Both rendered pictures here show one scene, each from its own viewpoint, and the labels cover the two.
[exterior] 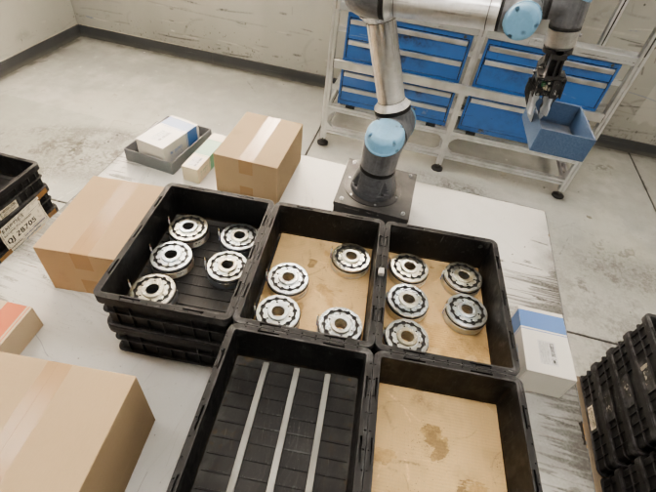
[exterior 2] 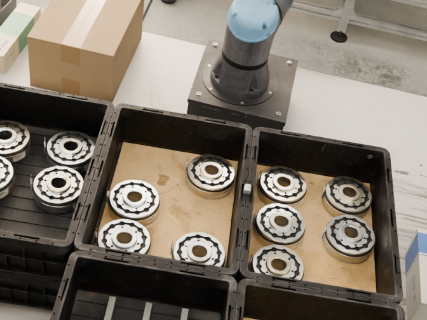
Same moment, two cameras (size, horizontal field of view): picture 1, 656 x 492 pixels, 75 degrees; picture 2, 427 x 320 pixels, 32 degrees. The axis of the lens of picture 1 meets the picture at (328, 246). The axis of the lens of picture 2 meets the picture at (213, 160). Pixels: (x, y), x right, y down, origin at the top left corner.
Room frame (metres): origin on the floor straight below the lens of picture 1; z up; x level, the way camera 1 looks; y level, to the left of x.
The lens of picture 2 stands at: (-0.29, 0.02, 2.00)
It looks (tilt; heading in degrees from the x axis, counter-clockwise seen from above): 45 degrees down; 356
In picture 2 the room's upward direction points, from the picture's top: 11 degrees clockwise
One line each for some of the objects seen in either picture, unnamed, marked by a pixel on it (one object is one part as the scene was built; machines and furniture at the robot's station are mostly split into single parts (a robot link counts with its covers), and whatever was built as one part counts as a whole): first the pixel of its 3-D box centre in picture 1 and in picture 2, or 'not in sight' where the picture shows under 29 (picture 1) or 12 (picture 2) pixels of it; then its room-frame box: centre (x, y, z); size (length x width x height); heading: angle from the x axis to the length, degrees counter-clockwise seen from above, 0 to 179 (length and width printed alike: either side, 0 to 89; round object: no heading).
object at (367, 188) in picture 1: (375, 176); (242, 65); (1.18, -0.12, 0.85); 0.15 x 0.15 x 0.10
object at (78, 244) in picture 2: (317, 266); (170, 185); (0.69, 0.02, 0.92); 0.40 x 0.30 x 0.02; 177
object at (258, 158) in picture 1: (261, 156); (88, 37); (1.30, 0.29, 0.78); 0.30 x 0.22 x 0.16; 172
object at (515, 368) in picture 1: (442, 290); (320, 209); (0.67, -0.28, 0.92); 0.40 x 0.30 x 0.02; 177
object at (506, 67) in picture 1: (532, 100); not in sight; (2.53, -1.07, 0.60); 0.72 x 0.03 x 0.56; 82
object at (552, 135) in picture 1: (555, 127); not in sight; (1.19, -0.61, 1.10); 0.20 x 0.15 x 0.07; 174
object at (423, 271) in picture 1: (409, 267); (283, 183); (0.78, -0.22, 0.86); 0.10 x 0.10 x 0.01
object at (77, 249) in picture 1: (112, 235); not in sight; (0.82, 0.61, 0.78); 0.30 x 0.22 x 0.16; 179
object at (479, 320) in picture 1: (467, 310); (350, 234); (0.67, -0.36, 0.86); 0.10 x 0.10 x 0.01
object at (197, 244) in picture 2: (340, 324); (199, 251); (0.57, -0.05, 0.86); 0.05 x 0.05 x 0.01
